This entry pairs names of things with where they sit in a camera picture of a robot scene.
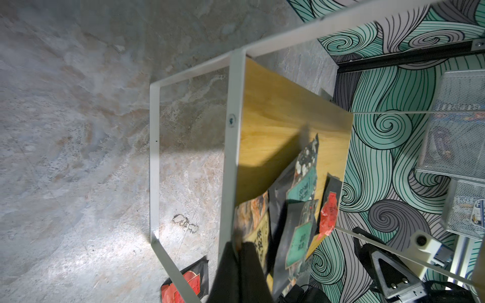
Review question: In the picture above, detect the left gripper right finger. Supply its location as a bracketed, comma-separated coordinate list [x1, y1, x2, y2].
[239, 242, 273, 303]

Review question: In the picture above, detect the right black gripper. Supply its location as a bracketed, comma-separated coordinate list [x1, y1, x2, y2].
[353, 237, 428, 302]

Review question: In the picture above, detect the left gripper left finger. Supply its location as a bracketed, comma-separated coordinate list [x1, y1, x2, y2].
[207, 242, 240, 303]

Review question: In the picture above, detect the red tea bag top shelf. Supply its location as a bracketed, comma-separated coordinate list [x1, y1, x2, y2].
[160, 255, 210, 303]

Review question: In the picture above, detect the red tea bag shelf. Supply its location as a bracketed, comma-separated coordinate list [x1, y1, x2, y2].
[160, 255, 210, 303]
[318, 175, 342, 240]

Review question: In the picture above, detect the yellow tea bag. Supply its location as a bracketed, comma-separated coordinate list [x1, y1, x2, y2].
[234, 191, 270, 275]

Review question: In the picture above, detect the jasmine tea bag lower shelf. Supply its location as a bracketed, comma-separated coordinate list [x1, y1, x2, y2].
[269, 136, 320, 242]

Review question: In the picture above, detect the white wooden two-tier shelf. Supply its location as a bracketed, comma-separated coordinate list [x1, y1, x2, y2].
[150, 1, 484, 302]

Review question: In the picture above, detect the blue white box in bin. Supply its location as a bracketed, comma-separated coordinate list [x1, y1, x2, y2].
[471, 199, 484, 228]

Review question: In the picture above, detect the clear bin upper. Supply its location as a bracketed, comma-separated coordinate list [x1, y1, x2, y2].
[416, 69, 484, 183]

